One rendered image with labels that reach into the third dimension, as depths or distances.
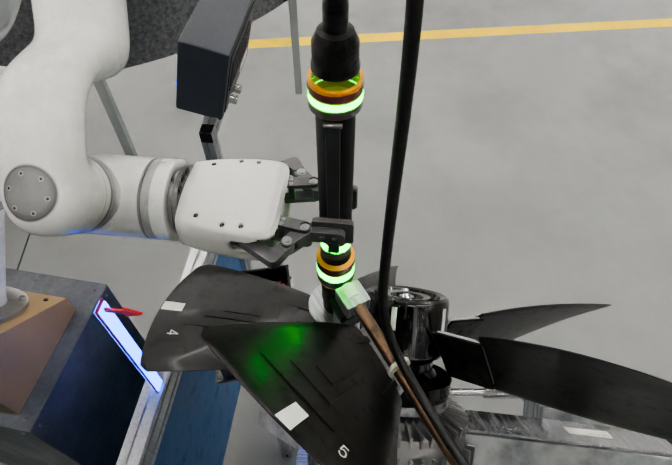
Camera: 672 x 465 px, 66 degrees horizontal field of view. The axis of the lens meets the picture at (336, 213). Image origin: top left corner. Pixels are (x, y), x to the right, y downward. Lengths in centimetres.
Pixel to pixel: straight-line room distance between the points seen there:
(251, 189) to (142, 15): 183
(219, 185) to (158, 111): 252
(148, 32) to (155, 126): 73
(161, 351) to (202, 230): 29
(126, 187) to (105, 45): 14
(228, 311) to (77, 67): 41
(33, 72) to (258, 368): 32
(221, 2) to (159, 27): 107
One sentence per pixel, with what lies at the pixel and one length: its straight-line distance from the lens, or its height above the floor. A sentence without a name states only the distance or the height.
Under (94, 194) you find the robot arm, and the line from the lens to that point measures 50.
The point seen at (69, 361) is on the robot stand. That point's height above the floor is 92.
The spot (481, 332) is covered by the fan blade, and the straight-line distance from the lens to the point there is 87.
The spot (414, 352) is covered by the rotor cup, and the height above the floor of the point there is 123.
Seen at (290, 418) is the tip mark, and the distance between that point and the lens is 45.
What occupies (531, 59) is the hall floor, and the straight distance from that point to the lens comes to 346.
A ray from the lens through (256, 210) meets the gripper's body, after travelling 50.
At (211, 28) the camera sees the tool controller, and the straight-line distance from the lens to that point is 121.
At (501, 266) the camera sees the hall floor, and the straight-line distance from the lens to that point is 232.
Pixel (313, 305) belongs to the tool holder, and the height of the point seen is 127.
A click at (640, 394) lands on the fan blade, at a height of 135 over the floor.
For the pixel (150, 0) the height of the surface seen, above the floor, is 81.
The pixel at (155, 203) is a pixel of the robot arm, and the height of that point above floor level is 149.
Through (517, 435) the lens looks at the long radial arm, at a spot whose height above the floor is 114.
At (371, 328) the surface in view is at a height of 136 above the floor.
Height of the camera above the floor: 187
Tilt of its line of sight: 52 degrees down
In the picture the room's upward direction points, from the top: straight up
